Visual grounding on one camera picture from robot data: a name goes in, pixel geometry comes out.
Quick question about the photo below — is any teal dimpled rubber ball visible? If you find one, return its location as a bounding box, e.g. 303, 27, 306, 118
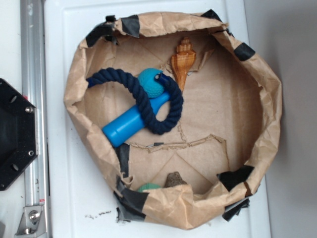
138, 68, 164, 99

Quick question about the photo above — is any blue plastic bottle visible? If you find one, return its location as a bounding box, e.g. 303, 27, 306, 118
102, 92, 170, 148

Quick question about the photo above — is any orange spiral seashell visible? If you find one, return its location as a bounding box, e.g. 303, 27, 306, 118
171, 37, 196, 92

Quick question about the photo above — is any grey-brown rock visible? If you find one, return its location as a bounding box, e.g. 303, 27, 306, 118
164, 172, 188, 188

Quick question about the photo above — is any green rubber ball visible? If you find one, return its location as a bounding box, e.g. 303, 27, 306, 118
137, 183, 161, 192

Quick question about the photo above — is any brown paper bag bin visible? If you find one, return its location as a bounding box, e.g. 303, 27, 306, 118
64, 11, 282, 230

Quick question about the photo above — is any dark blue twisted rope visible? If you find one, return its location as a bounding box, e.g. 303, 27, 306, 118
86, 68, 184, 136

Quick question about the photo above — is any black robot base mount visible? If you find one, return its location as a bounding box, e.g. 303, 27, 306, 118
0, 79, 37, 191

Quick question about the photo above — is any aluminium extrusion rail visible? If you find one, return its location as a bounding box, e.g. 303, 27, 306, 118
20, 0, 52, 238

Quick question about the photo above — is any metal corner bracket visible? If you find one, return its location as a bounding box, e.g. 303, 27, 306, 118
14, 205, 47, 238

